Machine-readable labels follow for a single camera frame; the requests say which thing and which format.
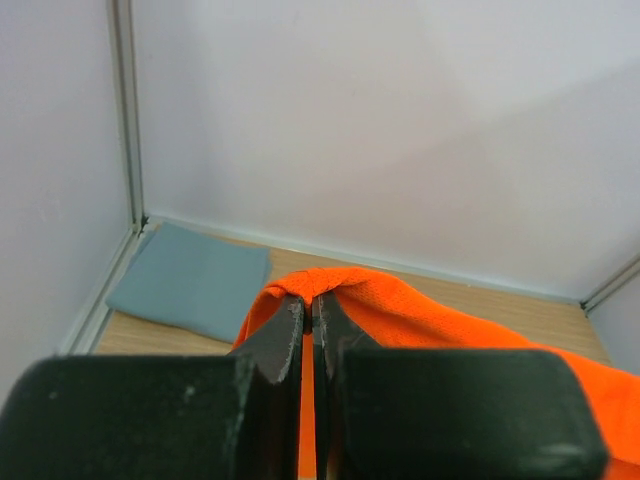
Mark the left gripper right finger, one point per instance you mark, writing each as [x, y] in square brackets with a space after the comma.
[406, 413]

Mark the aluminium rail frame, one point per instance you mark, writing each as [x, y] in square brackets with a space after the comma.
[494, 144]

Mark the orange t shirt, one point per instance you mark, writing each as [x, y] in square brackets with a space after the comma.
[397, 315]

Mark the folded blue-grey t shirt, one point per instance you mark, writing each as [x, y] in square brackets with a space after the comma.
[186, 279]

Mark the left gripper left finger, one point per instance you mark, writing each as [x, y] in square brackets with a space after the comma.
[232, 416]

